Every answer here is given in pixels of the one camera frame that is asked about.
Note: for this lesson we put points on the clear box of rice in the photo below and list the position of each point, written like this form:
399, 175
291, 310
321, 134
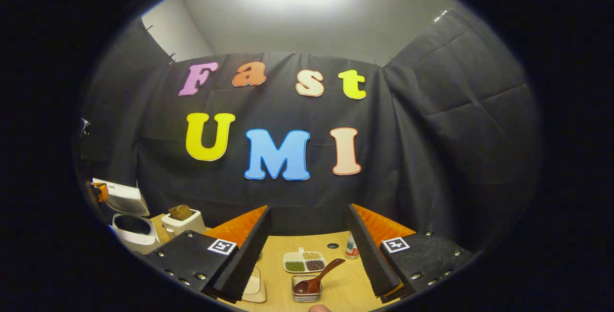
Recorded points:
254, 288

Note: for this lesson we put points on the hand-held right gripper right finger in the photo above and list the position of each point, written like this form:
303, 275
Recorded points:
374, 264

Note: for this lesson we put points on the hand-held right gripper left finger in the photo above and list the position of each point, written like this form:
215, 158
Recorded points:
242, 264

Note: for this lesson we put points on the black backdrop cloth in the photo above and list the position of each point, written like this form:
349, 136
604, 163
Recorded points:
288, 110

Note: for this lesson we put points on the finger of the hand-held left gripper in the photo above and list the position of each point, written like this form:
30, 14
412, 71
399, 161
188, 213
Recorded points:
100, 192

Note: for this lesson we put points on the white rice cooker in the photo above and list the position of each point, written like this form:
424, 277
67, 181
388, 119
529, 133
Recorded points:
139, 243

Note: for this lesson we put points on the brown bread slice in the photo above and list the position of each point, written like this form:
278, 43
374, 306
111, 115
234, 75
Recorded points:
180, 212

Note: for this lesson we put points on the white toaster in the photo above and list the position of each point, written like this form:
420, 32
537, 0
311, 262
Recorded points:
184, 225

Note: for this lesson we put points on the white divided grain dish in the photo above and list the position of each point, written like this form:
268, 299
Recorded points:
303, 263

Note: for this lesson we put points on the brown wooden spoon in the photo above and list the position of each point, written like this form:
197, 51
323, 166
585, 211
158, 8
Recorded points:
324, 273

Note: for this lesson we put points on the clear plastic water bottle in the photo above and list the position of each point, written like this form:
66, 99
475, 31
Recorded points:
352, 249

